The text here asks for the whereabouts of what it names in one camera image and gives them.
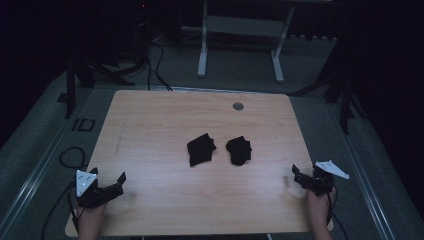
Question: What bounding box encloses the person's right hand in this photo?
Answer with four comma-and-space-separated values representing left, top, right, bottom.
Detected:
306, 187, 338, 222

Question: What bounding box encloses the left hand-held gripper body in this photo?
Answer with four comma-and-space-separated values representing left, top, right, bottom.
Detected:
75, 169, 125, 210

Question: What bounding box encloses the black sock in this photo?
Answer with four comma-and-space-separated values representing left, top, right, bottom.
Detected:
186, 132, 218, 168
225, 135, 253, 167

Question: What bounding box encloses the black tripod stand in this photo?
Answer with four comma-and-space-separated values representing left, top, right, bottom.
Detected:
287, 71, 368, 136
57, 58, 136, 120

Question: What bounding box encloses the white metal table frame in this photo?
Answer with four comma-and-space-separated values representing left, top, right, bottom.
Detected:
181, 0, 334, 84

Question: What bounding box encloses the person's left hand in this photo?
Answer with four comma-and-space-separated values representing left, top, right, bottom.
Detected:
77, 201, 108, 224

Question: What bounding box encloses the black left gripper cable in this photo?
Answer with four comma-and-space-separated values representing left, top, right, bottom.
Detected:
40, 179, 81, 240

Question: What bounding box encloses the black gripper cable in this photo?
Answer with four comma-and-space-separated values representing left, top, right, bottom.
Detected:
326, 187, 350, 240
40, 179, 81, 240

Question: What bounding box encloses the metal floor rail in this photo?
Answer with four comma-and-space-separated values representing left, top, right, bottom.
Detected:
0, 89, 96, 234
324, 101, 399, 240

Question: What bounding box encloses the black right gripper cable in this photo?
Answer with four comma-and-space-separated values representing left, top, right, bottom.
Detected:
326, 187, 350, 240

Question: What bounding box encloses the black looped floor cable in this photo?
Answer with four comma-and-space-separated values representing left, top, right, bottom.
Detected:
58, 146, 89, 170

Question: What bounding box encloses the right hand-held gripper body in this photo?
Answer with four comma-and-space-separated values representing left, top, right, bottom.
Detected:
293, 160, 351, 197

